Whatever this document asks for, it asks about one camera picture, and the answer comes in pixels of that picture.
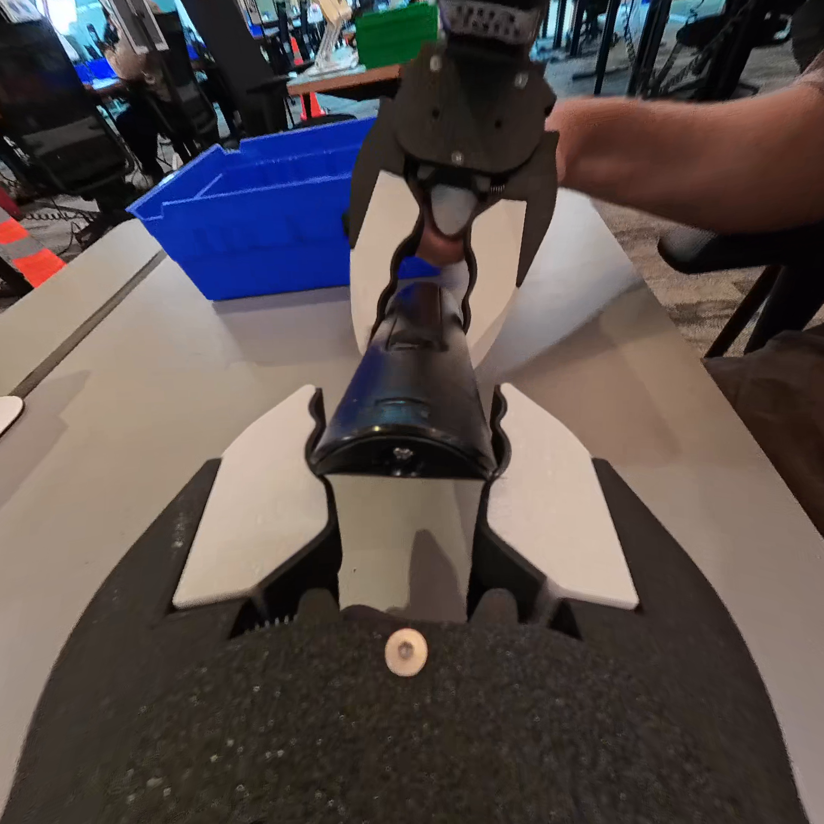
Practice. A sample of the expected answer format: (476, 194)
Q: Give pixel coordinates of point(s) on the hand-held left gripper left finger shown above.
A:
(257, 515)

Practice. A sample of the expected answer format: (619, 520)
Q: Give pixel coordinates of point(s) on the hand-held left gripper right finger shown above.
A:
(560, 515)

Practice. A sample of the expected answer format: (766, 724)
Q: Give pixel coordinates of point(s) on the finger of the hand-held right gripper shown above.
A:
(376, 257)
(499, 270)

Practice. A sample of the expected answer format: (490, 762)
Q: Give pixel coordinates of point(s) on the black remote control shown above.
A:
(412, 399)

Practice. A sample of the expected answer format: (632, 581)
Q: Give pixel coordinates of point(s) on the person's right forearm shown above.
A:
(708, 154)

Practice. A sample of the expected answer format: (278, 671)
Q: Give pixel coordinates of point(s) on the grey desk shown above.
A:
(161, 418)

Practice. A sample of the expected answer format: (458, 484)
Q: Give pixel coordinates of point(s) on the person's right hand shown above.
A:
(576, 141)

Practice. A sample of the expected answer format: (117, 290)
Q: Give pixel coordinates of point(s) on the green plastic bin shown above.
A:
(396, 35)

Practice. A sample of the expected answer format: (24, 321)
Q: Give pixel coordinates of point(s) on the blue plastic bin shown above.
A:
(257, 225)

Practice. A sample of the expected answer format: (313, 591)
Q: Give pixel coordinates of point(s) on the wooden table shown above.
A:
(347, 80)

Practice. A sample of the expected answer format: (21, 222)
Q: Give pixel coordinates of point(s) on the small orange traffic cone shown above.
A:
(309, 96)

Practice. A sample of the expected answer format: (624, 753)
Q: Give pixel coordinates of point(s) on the black office chair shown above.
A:
(58, 129)
(740, 257)

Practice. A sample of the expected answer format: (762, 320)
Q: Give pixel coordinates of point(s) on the orange grey striped cone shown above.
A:
(32, 257)

